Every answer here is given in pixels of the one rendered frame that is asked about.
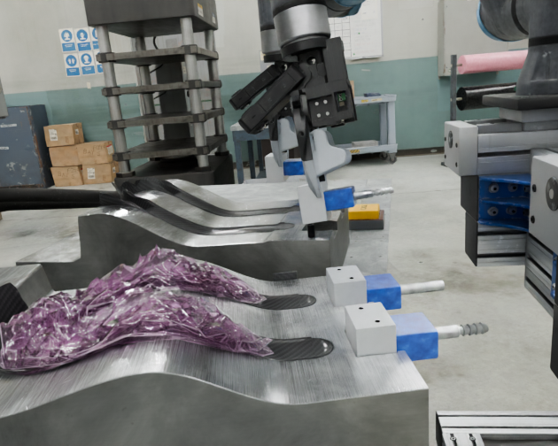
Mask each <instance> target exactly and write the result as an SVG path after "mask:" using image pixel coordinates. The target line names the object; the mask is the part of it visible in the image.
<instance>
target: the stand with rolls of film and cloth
mask: <svg viewBox="0 0 558 446"><path fill-rule="evenodd" d="M527 53H528V51H527V50H517V51H506V52H495V53H485V54H474V55H463V56H460V57H459V59H458V64H457V54H455V55H451V93H450V121H456V105H457V107H458V109H459V110H460V111H466V110H475V109H484V108H493V107H494V106H490V105H484V104H482V101H483V96H484V95H490V94H506V93H515V92H516V91H515V87H516V82H509V83H500V84H490V85H480V86H470V87H460V88H459V89H458V91H457V93H456V81H457V67H458V71H459V73H460V74H465V73H484V72H495V71H505V70H515V69H522V68H523V63H524V61H525V59H526V56H527Z"/></svg>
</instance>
